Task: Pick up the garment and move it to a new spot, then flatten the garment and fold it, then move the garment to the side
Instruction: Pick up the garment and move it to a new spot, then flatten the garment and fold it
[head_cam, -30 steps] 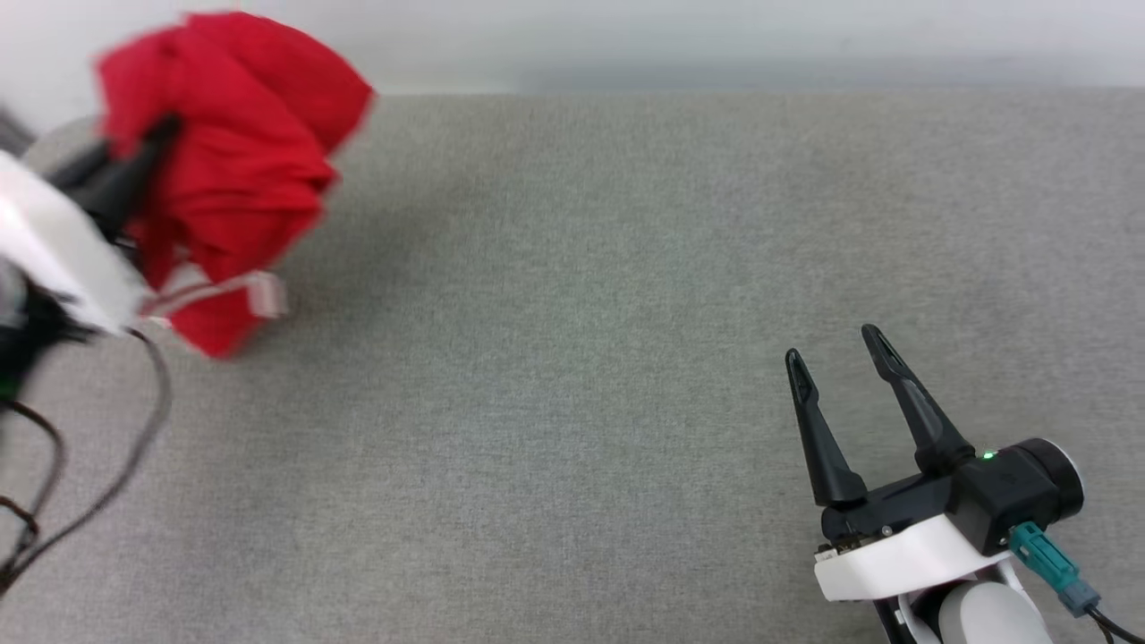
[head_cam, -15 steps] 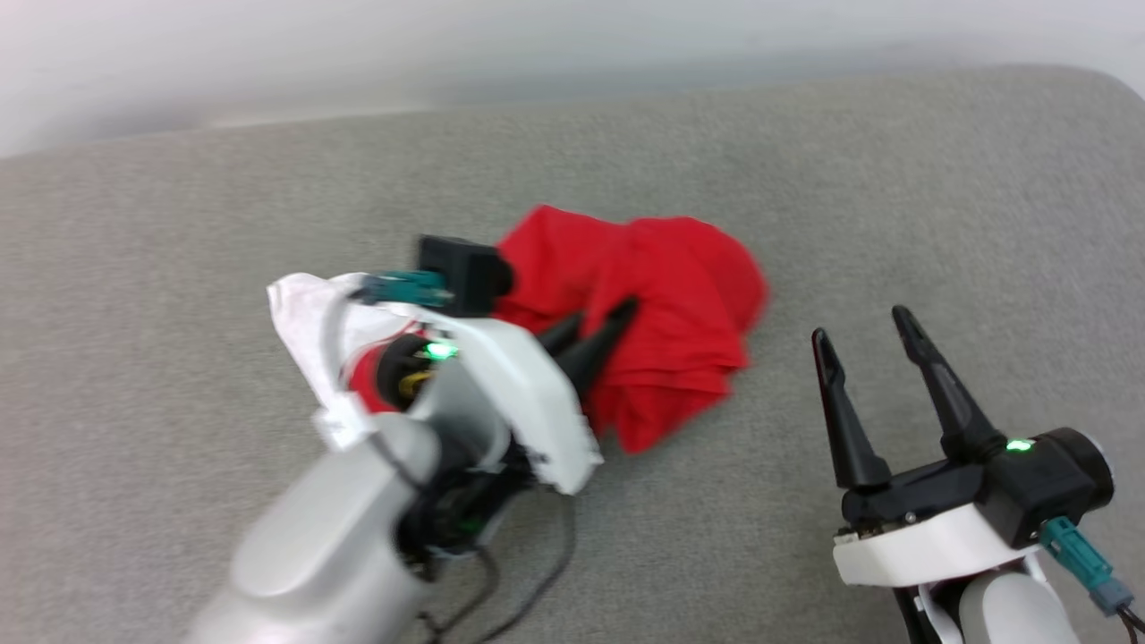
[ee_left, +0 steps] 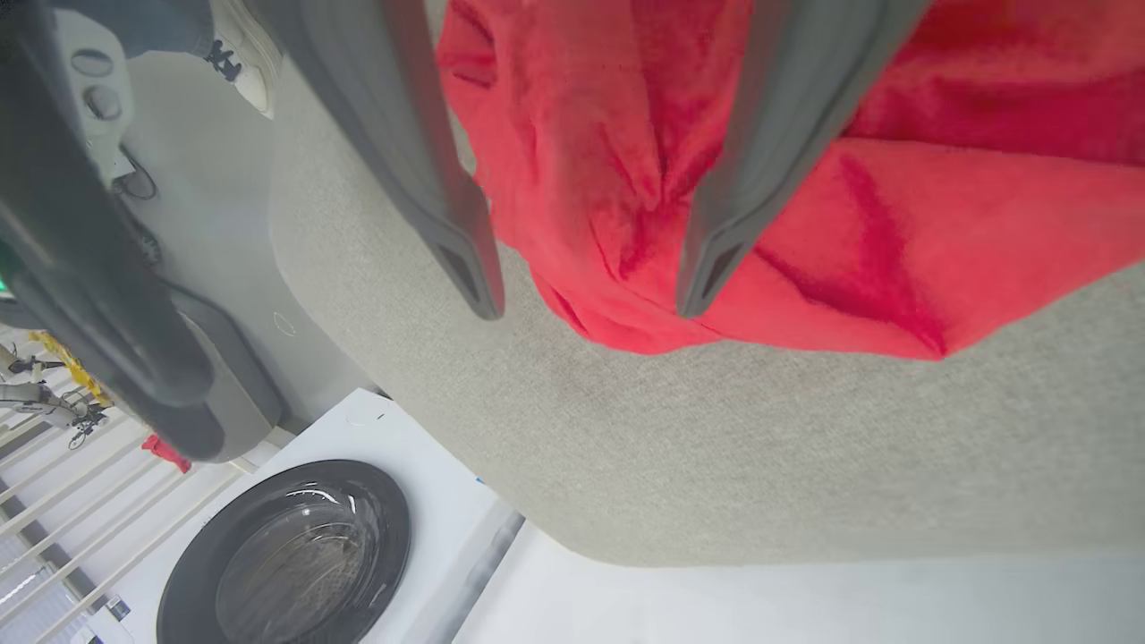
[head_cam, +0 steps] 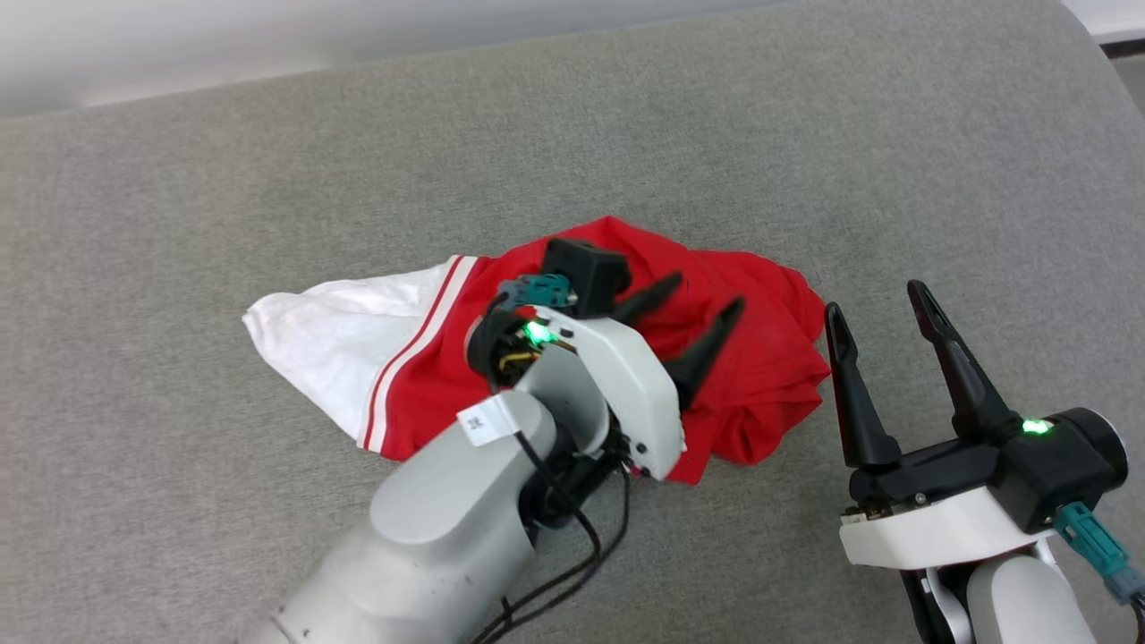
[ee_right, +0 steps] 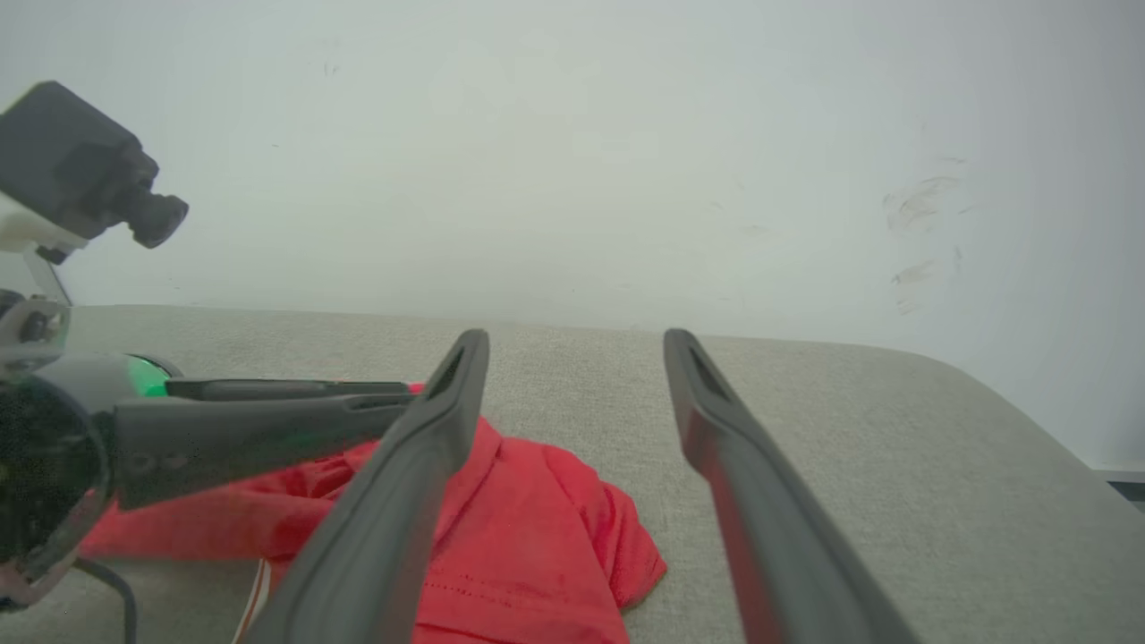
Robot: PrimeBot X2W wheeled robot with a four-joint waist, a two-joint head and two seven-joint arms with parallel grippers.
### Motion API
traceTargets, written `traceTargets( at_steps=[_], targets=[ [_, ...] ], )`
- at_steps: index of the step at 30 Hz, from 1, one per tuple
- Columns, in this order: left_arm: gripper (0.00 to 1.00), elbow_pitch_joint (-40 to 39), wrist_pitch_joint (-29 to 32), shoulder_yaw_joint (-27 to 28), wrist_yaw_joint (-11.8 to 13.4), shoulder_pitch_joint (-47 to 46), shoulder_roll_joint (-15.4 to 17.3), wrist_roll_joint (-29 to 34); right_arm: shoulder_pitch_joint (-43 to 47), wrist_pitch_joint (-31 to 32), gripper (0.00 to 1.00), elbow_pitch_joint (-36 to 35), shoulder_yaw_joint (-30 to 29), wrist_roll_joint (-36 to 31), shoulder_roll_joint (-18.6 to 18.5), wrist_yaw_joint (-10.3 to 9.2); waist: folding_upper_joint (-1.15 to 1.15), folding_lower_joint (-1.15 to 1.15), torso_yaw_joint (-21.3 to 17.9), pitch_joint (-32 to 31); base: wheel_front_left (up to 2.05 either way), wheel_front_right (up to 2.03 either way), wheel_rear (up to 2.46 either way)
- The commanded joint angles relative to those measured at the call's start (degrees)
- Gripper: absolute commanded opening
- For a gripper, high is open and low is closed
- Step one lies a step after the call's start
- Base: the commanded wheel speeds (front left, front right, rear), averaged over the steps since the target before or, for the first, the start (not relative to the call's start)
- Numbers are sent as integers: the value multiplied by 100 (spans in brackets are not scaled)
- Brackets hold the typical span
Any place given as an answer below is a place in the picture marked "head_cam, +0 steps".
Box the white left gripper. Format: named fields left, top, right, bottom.
left=523, top=272, right=746, bottom=481

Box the grey fabric sofa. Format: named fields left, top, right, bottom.
left=0, top=0, right=1145, bottom=644

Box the teal right camera connector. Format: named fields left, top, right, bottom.
left=1054, top=501, right=1145, bottom=607

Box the teal camera connector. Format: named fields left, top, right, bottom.
left=499, top=275, right=573, bottom=311
left=1054, top=501, right=1145, bottom=607

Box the red and white garment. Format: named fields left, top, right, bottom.
left=242, top=215, right=831, bottom=487

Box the white label tag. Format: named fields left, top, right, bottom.
left=456, top=396, right=522, bottom=447

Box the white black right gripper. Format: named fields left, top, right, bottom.
left=825, top=280, right=1058, bottom=571

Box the teal left camera connector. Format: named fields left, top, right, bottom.
left=499, top=275, right=573, bottom=311

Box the thin black cable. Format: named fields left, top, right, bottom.
left=474, top=461, right=632, bottom=644
left=470, top=429, right=602, bottom=644

